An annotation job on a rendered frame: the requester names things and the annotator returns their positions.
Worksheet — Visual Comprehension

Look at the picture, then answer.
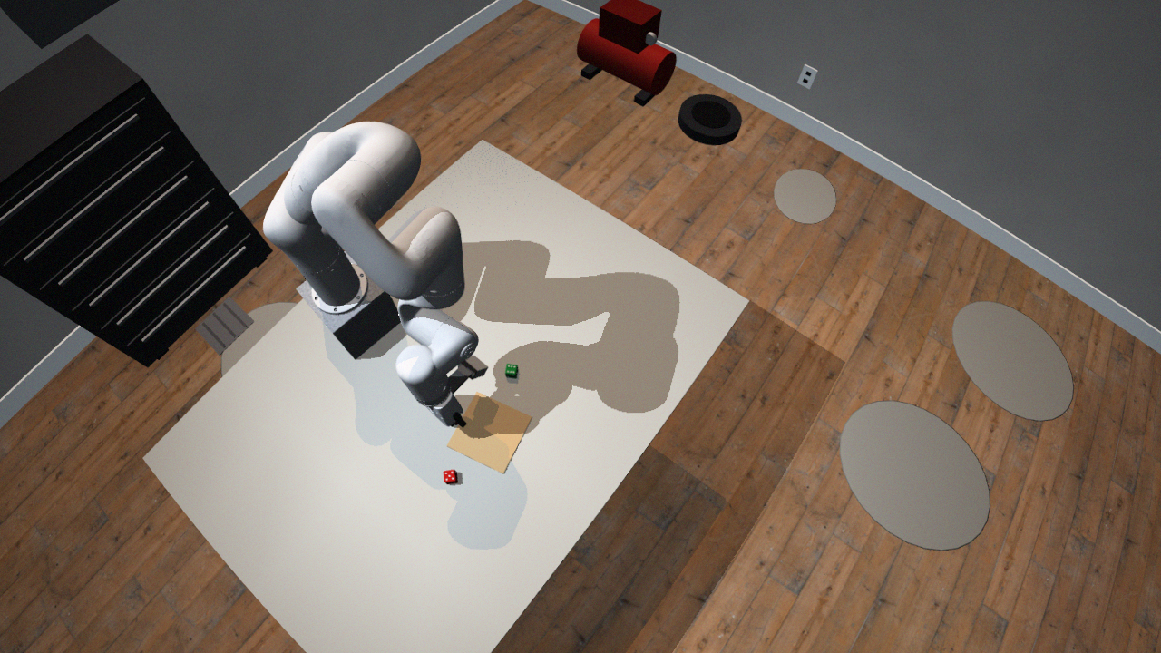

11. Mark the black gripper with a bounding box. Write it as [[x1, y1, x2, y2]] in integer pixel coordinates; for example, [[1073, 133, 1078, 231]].
[[425, 392, 466, 428]]

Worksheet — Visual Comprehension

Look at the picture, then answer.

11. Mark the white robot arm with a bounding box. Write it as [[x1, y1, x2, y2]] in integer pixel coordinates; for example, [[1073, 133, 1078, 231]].
[[264, 122, 488, 406]]

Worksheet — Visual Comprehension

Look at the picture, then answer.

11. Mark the tan flat mat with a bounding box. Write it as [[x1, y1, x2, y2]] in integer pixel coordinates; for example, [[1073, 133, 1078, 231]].
[[447, 392, 532, 473]]

